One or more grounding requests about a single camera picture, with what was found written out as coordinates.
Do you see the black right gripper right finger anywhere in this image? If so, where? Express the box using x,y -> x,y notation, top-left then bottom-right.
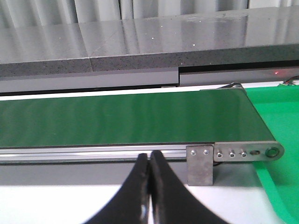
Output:
150,150 -> 226,224

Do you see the white pleated curtain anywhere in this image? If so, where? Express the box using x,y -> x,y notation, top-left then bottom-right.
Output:
0,0 -> 299,28

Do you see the green plastic tray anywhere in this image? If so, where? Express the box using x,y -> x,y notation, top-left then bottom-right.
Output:
246,85 -> 299,224

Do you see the grey speckled stone counter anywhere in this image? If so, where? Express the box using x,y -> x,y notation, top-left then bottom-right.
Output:
0,5 -> 299,93

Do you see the steel conveyor mounting bracket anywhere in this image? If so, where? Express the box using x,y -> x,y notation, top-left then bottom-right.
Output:
186,145 -> 214,186

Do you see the green conveyor belt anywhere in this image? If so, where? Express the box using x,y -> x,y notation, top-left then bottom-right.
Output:
0,89 -> 274,147

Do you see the conveyor end roller plate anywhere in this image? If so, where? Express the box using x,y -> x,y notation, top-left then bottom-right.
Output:
214,141 -> 285,162

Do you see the aluminium conveyor side rail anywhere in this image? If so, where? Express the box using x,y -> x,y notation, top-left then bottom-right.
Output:
0,144 -> 187,163

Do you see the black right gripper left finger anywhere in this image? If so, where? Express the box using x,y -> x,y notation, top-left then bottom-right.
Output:
86,154 -> 150,224

